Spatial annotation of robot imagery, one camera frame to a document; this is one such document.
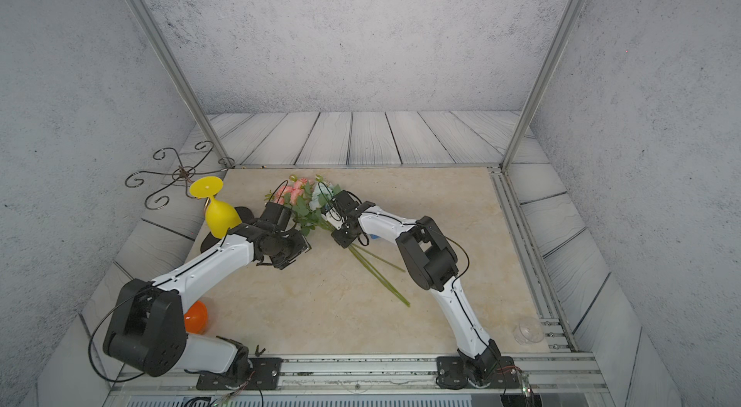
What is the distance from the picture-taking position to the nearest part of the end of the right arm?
761 millimetres

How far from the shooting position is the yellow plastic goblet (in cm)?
72

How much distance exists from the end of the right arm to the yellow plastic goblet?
0.28m
